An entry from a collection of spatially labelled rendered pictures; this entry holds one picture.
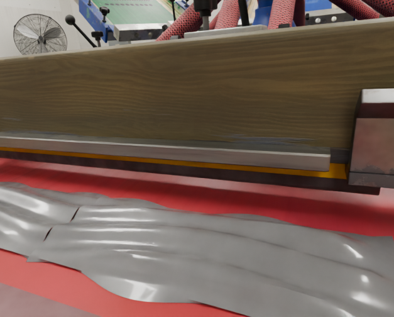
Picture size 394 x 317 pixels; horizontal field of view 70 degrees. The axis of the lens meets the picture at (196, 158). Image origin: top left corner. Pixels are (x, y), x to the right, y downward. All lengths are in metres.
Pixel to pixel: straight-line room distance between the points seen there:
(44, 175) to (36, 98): 0.07
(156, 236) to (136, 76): 0.11
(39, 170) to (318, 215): 0.25
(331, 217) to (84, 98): 0.19
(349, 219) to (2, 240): 0.20
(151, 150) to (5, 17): 4.84
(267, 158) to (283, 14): 0.54
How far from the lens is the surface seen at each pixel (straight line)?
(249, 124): 0.18
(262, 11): 1.00
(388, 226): 0.19
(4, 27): 4.96
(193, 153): 0.18
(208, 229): 0.16
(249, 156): 0.17
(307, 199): 0.20
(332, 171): 0.20
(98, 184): 0.25
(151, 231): 0.16
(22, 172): 0.32
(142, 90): 0.20
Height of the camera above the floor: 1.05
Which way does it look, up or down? 21 degrees down
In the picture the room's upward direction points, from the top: 5 degrees counter-clockwise
